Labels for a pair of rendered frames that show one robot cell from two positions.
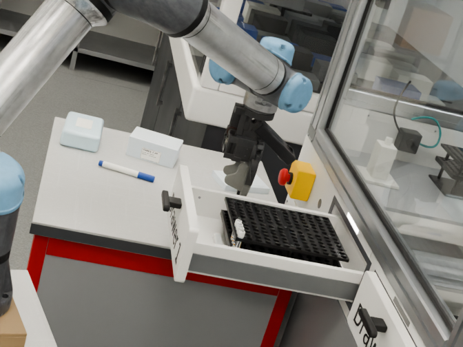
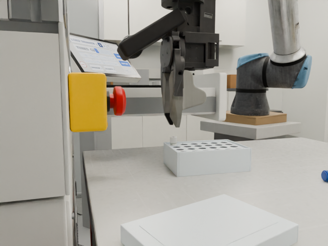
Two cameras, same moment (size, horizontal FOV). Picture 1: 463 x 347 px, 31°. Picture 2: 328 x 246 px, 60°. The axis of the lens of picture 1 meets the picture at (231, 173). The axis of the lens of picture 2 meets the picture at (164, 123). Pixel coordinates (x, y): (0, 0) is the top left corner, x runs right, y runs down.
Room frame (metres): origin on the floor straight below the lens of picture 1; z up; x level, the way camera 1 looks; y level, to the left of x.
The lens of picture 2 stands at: (2.23, -0.09, 0.89)
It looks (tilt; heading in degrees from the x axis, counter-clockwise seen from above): 7 degrees down; 175
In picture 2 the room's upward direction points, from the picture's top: straight up
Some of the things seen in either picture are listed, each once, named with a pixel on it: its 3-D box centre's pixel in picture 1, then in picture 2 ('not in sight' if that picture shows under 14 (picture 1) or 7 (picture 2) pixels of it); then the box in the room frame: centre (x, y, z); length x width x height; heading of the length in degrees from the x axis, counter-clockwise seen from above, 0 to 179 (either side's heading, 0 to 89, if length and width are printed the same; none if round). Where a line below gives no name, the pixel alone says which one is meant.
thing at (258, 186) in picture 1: (240, 182); (209, 232); (2.00, -0.03, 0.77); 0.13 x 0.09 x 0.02; 120
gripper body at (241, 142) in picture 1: (247, 133); (186, 35); (1.74, -0.01, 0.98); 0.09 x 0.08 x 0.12; 100
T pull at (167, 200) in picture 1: (171, 202); not in sight; (1.44, 0.09, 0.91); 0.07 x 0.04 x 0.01; 13
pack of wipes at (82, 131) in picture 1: (83, 131); not in sight; (1.98, 0.39, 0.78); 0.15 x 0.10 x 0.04; 10
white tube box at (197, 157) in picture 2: not in sight; (205, 155); (1.76, 0.02, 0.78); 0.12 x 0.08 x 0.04; 99
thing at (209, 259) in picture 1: (284, 244); (120, 99); (1.50, -0.14, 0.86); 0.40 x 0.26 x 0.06; 103
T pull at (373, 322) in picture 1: (374, 323); not in sight; (1.21, -0.29, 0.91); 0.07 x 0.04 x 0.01; 13
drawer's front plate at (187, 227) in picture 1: (181, 219); (196, 95); (1.45, 0.07, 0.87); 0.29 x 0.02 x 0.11; 13
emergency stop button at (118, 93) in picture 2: (285, 177); (114, 101); (1.83, -0.12, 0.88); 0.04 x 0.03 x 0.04; 13
